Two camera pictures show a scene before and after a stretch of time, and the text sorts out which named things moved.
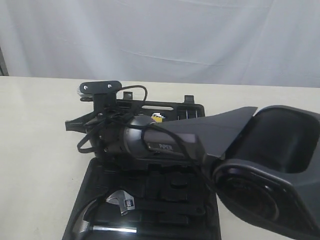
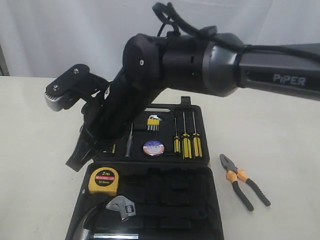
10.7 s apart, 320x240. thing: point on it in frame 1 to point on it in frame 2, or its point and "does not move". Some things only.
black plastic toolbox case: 156,202 does not move
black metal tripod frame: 4,69 does not move
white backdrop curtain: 263,43 does not move
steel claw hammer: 82,226 to 82,235
